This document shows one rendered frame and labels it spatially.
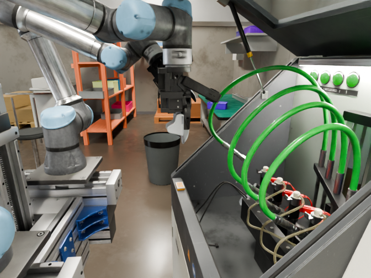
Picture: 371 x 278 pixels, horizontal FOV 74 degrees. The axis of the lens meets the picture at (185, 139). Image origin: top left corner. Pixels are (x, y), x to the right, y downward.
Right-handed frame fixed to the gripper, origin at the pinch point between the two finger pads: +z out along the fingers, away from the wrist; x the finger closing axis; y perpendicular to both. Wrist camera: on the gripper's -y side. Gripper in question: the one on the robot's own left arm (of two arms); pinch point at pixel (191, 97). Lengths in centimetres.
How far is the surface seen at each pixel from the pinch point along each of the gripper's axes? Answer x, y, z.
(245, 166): 24.9, -7.1, 30.1
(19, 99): -282, 403, -370
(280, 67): 0.6, -28.1, 12.1
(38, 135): -95, 186, -115
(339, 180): 9, -21, 47
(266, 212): 28.8, -5.8, 40.2
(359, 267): 31, -14, 56
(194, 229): 14.9, 19.8, 37.1
